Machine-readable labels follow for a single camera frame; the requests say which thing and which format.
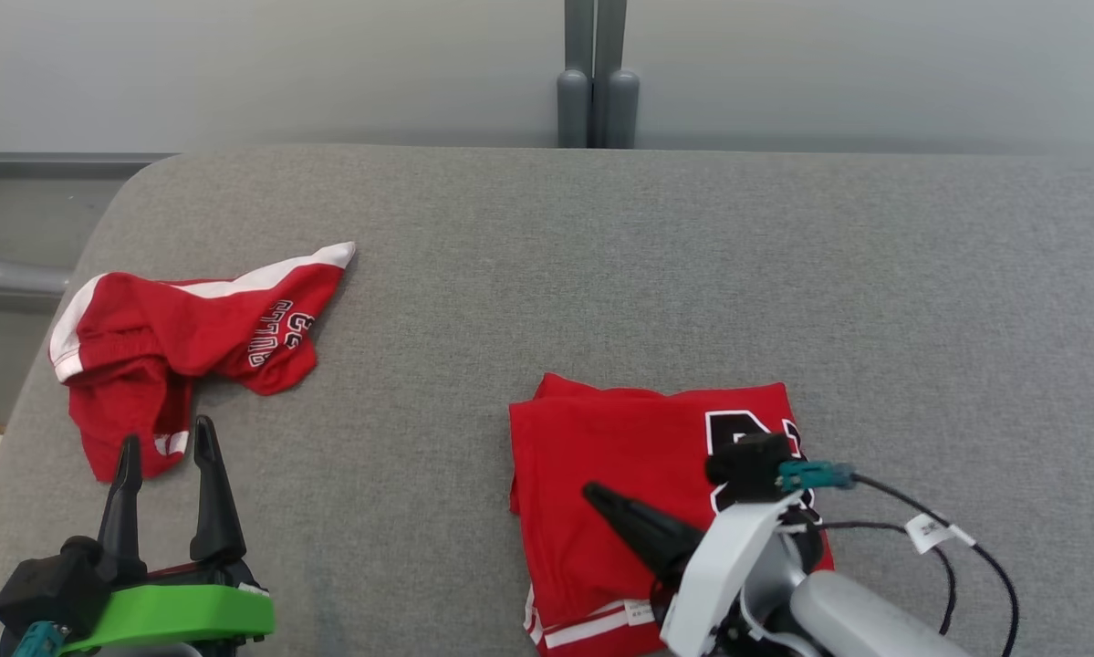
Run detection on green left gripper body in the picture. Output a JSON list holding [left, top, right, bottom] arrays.
[[58, 557, 276, 657]]

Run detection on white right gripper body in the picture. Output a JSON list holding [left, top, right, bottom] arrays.
[[661, 493, 804, 657]]

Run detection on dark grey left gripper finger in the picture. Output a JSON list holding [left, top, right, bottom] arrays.
[[188, 416, 247, 563], [97, 435, 149, 586]]

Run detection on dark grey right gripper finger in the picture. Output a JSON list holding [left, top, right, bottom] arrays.
[[582, 483, 705, 586]]

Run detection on red basketball jersey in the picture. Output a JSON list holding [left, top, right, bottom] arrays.
[[508, 372, 835, 657]]

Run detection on red basketball shorts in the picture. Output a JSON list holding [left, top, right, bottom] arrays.
[[49, 241, 358, 483]]

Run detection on teal right camera connector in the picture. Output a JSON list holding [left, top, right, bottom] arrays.
[[777, 461, 858, 494]]

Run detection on teal camera connector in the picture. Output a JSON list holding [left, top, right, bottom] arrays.
[[13, 620, 68, 657], [777, 461, 858, 494]]

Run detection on teal left camera connector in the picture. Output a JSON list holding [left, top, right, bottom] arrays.
[[13, 620, 68, 657]]

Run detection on white cable label tag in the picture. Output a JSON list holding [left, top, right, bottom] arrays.
[[905, 514, 955, 554]]

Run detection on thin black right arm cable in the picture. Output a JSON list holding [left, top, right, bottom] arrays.
[[811, 470, 1022, 657]]

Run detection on grey metal frame with rail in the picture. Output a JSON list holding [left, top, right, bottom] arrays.
[[0, 151, 179, 298]]

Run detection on grey metal partition post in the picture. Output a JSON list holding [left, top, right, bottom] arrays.
[[557, 0, 595, 149], [592, 0, 641, 150]]

